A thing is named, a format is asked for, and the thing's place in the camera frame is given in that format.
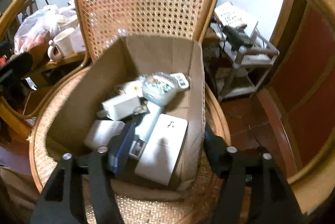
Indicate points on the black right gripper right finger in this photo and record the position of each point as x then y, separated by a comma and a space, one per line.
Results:
271, 200

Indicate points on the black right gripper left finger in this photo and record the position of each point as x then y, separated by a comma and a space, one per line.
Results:
81, 180

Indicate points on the white square adapter box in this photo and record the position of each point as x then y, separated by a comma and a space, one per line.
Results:
101, 132

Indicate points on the white tube device with strap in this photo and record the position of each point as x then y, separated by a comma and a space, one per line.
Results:
144, 130

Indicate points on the white tv remote control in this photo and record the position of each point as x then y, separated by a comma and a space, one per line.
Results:
182, 80

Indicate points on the brown cardboard box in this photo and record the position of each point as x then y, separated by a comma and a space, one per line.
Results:
128, 58

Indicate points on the red black floor appliance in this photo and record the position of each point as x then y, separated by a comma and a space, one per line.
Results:
255, 152

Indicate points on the grey metal shelf cart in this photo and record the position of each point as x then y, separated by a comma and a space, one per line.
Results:
249, 66

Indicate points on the pink white tissue box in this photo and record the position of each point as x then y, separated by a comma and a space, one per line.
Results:
77, 41

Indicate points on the white ceramic mug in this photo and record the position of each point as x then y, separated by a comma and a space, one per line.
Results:
60, 46

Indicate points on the plastic bag of oranges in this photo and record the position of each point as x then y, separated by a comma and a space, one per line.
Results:
49, 19

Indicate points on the black desk telephone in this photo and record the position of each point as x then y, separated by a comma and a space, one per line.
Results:
237, 38

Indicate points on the white paper with writing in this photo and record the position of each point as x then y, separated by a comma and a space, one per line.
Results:
229, 15

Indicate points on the rattan wicker armchair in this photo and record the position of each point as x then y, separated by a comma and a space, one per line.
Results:
102, 23

